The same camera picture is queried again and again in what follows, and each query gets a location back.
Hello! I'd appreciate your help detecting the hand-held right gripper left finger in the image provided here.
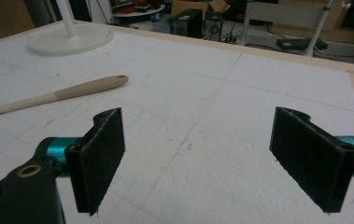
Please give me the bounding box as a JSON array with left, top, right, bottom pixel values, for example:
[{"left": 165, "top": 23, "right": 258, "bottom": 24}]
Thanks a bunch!
[{"left": 64, "top": 107, "right": 126, "bottom": 217}]

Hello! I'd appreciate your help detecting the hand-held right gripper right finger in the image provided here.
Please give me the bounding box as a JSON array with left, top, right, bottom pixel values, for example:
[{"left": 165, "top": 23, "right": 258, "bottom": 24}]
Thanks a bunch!
[{"left": 269, "top": 105, "right": 354, "bottom": 214}]

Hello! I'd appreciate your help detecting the beige spatula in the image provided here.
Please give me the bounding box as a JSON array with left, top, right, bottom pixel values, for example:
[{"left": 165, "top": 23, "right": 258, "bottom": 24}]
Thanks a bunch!
[{"left": 0, "top": 75, "right": 130, "bottom": 119}]

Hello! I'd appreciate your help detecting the black flat device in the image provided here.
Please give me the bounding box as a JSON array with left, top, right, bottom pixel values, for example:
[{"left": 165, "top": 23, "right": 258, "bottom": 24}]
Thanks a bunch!
[{"left": 276, "top": 36, "right": 329, "bottom": 51}]

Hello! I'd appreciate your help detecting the white round stand base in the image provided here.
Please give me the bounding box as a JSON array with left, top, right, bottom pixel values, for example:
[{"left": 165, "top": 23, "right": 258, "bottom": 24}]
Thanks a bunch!
[{"left": 27, "top": 0, "right": 115, "bottom": 57}]

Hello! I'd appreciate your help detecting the white metal stand pole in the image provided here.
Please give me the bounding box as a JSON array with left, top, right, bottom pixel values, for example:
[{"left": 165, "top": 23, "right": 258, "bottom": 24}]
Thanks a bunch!
[{"left": 304, "top": 0, "right": 334, "bottom": 58}]

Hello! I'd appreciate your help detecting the white round table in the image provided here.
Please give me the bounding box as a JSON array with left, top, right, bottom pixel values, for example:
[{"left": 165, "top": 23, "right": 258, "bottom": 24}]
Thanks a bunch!
[{"left": 112, "top": 3, "right": 166, "bottom": 18}]

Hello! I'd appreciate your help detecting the black computer tower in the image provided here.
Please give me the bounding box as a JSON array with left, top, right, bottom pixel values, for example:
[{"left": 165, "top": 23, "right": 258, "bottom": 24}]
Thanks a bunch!
[{"left": 169, "top": 8, "right": 204, "bottom": 39}]

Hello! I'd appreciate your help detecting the cardboard box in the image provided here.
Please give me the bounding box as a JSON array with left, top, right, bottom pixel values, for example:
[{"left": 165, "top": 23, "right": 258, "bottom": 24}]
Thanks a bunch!
[{"left": 170, "top": 0, "right": 232, "bottom": 19}]

